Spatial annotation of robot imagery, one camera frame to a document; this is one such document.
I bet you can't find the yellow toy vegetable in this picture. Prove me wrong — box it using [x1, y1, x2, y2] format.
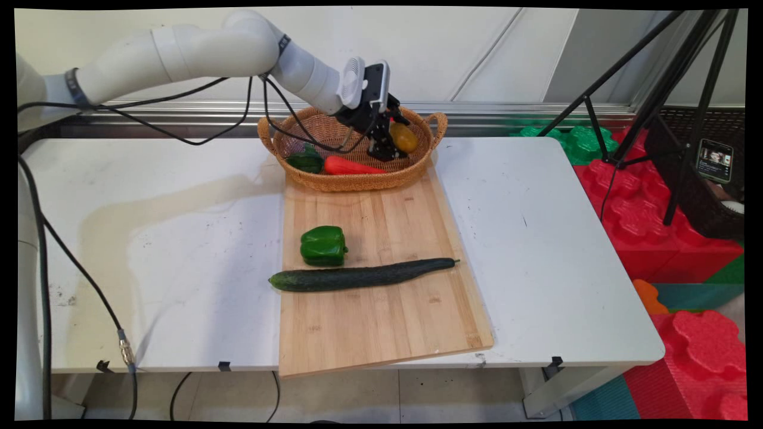
[389, 122, 419, 155]

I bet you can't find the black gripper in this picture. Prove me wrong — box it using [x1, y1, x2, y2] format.
[336, 94, 412, 163]

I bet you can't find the black mesh panel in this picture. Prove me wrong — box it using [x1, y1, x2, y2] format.
[643, 107, 746, 243]

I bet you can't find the black smartphone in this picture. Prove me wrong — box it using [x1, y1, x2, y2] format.
[696, 138, 734, 184]

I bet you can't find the white table leg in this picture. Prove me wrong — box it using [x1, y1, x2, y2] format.
[518, 364, 628, 419]

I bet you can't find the large red foam block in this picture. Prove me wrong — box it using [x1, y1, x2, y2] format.
[572, 128, 745, 284]

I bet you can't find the orange carrot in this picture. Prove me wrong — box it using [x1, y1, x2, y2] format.
[324, 156, 386, 176]

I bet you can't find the dark green bell pepper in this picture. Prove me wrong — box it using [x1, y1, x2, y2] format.
[286, 142, 325, 175]

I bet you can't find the black camera tripod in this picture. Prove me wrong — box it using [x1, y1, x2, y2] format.
[536, 9, 740, 227]

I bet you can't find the green foam block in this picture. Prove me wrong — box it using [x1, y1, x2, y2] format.
[508, 124, 621, 167]

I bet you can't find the orange foam piece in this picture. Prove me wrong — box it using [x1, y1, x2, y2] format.
[632, 278, 670, 316]

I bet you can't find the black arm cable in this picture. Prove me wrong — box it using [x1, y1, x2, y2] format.
[17, 73, 382, 156]

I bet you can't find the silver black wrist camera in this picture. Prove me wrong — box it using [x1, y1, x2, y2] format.
[360, 60, 392, 115]

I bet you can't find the bright green bell pepper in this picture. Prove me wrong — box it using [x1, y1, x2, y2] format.
[299, 225, 349, 267]

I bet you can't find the black cable with metal connector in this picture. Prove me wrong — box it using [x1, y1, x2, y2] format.
[17, 155, 139, 421]

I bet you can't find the metal wall rail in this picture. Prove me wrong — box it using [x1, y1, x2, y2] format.
[57, 100, 636, 139]

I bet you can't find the woven wicker basket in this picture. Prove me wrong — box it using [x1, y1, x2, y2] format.
[257, 102, 448, 193]

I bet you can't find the wooden cutting board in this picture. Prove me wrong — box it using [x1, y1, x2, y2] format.
[278, 166, 495, 379]

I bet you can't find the long dark green cucumber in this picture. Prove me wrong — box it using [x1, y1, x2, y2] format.
[268, 257, 461, 293]

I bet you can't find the thin black hanging cable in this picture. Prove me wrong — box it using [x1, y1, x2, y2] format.
[169, 372, 195, 421]
[265, 371, 281, 423]

